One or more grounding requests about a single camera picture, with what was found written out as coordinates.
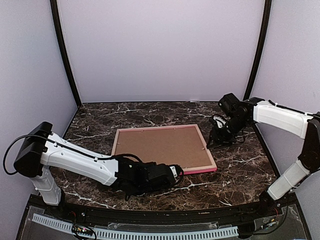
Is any white slotted cable duct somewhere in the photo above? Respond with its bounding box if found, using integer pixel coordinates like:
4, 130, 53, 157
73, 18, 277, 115
31, 213, 239, 240

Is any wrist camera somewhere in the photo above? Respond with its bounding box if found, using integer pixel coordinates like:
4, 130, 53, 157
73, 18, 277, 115
169, 164, 183, 178
209, 114, 227, 128

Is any pink wooden picture frame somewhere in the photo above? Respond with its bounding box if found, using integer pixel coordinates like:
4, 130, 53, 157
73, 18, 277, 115
109, 123, 218, 176

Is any brown cardboard backing board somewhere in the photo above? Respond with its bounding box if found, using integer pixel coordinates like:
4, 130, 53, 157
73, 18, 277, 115
113, 126, 214, 169

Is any right black corner post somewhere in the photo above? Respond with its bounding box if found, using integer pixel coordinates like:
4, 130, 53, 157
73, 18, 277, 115
243, 0, 272, 100

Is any black corner post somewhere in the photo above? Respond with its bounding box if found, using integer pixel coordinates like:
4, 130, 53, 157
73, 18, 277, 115
49, 0, 82, 108
243, 0, 272, 100

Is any left black corner post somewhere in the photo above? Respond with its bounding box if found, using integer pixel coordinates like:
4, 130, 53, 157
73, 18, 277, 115
49, 0, 82, 108

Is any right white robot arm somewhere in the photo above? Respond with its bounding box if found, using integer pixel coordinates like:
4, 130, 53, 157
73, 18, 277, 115
206, 93, 320, 217

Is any black front table rail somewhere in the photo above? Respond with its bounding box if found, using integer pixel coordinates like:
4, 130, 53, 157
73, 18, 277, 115
57, 202, 276, 225

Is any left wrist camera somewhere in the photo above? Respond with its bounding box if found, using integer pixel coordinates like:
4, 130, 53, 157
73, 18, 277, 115
169, 164, 183, 178

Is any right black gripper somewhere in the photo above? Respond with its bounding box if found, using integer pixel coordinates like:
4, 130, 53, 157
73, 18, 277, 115
206, 115, 250, 149

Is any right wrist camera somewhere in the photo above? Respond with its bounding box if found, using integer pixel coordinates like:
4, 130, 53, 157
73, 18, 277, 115
209, 114, 227, 128

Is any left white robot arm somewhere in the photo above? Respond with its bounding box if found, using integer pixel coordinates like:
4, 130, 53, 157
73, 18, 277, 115
2, 121, 184, 218

